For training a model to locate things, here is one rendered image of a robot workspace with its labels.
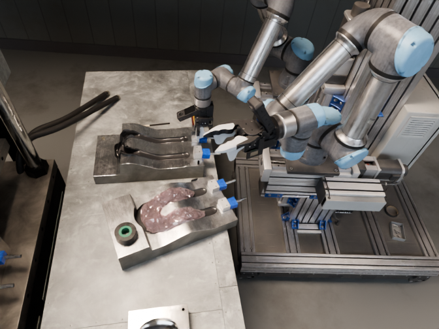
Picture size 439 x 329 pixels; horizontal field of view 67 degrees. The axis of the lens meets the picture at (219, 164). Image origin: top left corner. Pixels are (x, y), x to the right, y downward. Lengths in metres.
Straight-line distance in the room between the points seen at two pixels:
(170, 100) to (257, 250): 1.04
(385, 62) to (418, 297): 1.86
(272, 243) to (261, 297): 0.34
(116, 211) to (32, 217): 0.40
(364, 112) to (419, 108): 0.51
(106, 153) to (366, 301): 1.81
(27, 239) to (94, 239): 0.27
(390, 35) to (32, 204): 1.49
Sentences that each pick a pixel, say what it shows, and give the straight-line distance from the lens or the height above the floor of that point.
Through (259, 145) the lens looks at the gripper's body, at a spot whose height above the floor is 1.42.
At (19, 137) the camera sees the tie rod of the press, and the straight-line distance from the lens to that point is 1.59.
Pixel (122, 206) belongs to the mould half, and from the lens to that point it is 1.40.
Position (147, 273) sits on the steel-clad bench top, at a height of 0.80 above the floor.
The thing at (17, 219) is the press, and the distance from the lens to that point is 1.65.
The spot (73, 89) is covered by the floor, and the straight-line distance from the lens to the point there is 3.53.
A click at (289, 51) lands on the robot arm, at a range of 1.72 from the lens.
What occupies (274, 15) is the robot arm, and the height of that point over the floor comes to 1.50.
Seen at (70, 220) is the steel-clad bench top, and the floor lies 0.80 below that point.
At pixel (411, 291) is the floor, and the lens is 2.62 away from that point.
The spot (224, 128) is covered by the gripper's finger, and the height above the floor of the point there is 1.46.
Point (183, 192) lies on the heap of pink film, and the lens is 1.42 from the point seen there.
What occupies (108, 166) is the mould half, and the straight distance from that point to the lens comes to 1.60.
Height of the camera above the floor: 2.07
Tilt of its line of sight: 50 degrees down
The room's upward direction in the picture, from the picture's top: 8 degrees clockwise
